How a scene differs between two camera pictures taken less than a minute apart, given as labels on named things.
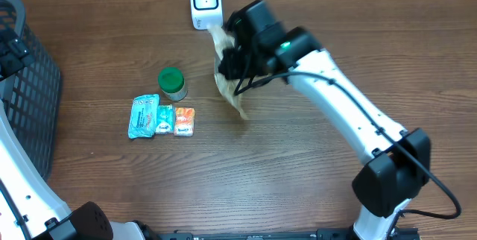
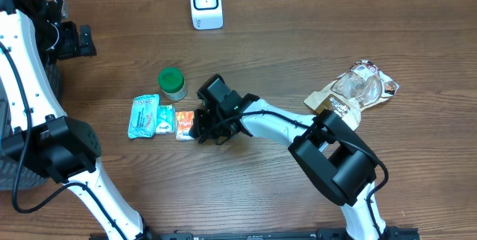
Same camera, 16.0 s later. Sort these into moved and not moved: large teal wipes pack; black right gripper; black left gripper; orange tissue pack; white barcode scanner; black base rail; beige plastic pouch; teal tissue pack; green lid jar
Moved: beige plastic pouch; black left gripper; black right gripper
Not moved: green lid jar; white barcode scanner; teal tissue pack; black base rail; orange tissue pack; large teal wipes pack
